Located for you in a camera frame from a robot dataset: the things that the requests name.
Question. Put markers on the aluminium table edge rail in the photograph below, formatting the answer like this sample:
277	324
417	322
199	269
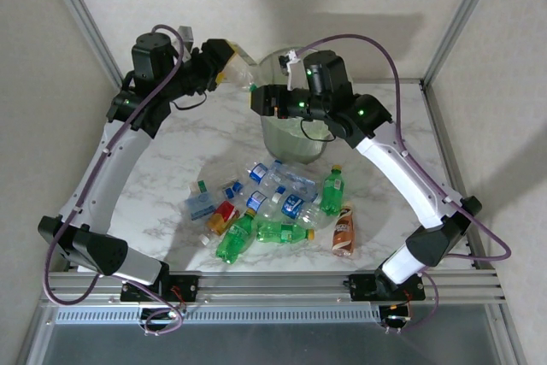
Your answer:
384	80

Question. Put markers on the small crushed blue label bottle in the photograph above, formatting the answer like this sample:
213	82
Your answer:
227	192

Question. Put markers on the red label orange drink bottle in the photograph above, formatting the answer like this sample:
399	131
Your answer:
224	215

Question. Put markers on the pale blue square bottle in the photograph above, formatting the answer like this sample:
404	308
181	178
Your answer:
200	207

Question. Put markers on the brown drink bottle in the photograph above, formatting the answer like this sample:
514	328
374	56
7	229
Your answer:
344	232

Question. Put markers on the clear bottle dark blue label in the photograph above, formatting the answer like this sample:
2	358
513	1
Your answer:
257	171

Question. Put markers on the grey metal panel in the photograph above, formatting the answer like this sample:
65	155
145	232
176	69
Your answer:
273	345

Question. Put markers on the green plastic bottle yellow cap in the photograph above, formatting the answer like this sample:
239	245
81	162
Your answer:
331	194
235	241
282	232

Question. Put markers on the pale green bin liner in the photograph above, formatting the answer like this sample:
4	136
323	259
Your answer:
267	70

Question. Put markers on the aluminium frame post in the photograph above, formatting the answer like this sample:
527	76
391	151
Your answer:
79	10
466	10

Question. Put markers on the clear plastic bottle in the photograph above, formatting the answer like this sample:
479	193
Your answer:
239	74

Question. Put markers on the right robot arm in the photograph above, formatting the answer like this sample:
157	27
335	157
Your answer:
401	177

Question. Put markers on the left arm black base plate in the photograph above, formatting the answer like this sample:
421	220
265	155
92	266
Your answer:
192	284

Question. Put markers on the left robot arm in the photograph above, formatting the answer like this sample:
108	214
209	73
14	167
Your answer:
107	177

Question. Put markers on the grey mesh waste bin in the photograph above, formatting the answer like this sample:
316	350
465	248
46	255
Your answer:
290	147

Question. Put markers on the aluminium side frame rail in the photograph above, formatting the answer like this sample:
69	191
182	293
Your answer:
446	147
34	331

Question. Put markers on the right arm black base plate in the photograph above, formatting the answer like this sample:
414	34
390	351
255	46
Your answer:
361	286

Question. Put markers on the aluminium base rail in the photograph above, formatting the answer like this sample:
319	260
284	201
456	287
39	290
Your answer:
273	286

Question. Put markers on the clear bottle blue label white cap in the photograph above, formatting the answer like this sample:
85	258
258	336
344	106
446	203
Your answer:
292	206

